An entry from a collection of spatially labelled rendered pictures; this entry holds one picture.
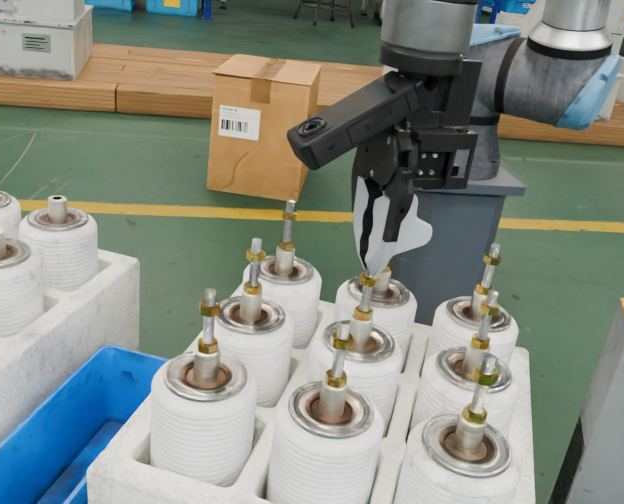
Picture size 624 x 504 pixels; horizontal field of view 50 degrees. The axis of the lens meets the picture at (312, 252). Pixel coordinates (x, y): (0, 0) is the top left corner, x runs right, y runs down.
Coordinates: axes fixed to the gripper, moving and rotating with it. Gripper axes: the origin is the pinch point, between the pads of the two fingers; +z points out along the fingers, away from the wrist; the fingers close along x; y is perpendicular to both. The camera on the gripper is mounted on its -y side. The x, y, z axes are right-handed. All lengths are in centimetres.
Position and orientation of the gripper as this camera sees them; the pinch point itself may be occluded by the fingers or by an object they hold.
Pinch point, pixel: (365, 261)
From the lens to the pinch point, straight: 65.5
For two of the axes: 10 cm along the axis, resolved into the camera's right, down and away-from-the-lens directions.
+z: -1.1, 9.0, 4.2
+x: -3.7, -4.4, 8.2
